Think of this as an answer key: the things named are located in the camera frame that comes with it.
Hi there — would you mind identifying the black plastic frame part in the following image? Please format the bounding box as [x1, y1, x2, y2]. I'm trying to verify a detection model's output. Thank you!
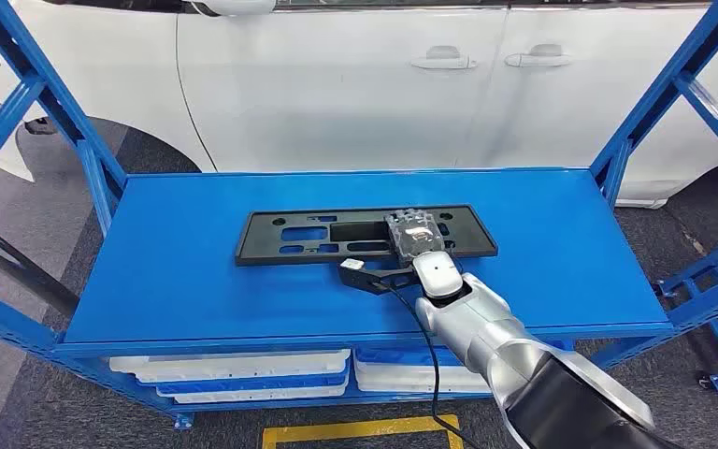
[235, 205, 499, 268]

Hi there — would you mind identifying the blue metal shelf rack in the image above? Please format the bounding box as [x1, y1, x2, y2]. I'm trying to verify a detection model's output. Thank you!
[0, 0, 718, 432]

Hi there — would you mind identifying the white car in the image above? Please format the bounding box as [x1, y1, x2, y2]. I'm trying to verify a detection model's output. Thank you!
[0, 0, 718, 210]

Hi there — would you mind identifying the yellow floor tape square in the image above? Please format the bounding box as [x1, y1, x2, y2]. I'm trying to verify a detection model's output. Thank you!
[261, 413, 465, 449]

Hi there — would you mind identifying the chrome base stanchion pole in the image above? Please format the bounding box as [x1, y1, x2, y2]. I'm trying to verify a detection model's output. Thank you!
[0, 209, 81, 320]

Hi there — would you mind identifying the blue wheeled rack cart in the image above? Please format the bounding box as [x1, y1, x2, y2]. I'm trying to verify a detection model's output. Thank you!
[652, 225, 718, 399]

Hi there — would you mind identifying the black camera mounting bracket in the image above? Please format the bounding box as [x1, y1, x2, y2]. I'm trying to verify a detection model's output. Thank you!
[337, 263, 425, 297]

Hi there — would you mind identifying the black cable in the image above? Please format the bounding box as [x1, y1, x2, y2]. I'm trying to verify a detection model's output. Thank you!
[372, 280, 485, 449]

